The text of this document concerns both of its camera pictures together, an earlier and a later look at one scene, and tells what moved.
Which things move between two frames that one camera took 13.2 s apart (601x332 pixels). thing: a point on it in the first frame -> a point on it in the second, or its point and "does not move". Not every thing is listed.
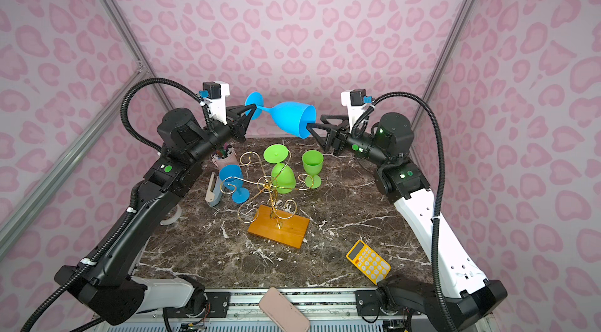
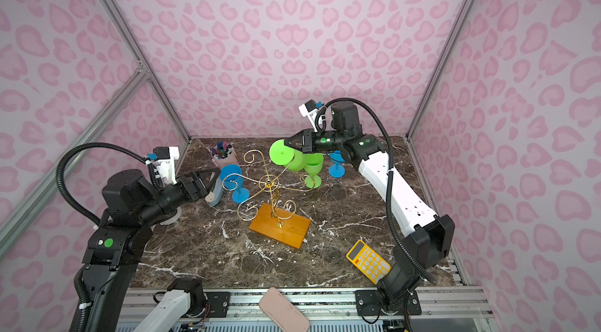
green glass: (313, 161) does not move
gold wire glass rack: (286, 209) does not move
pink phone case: (283, 312) does not move
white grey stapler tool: (214, 193) does not move
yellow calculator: (368, 261) does not move
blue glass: (293, 117) -> (336, 171)
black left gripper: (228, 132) -> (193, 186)
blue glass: (232, 177) does not move
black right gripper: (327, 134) -> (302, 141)
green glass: (282, 177) -> (282, 155)
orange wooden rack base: (279, 225) does not move
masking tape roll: (173, 219) does not move
